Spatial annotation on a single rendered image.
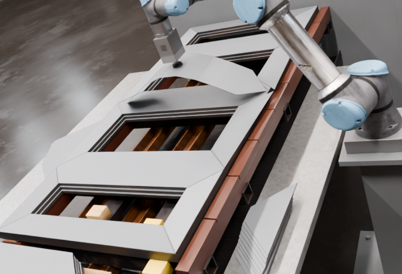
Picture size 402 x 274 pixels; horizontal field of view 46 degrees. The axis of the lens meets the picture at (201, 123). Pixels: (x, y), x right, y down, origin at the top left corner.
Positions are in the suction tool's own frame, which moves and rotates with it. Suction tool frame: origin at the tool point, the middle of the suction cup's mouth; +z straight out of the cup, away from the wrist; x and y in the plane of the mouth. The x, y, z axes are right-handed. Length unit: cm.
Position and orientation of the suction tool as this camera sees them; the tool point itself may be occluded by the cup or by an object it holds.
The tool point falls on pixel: (179, 67)
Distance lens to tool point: 188.5
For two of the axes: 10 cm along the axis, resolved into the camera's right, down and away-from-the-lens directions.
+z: 3.4, 8.1, 4.7
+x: 8.6, -0.6, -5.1
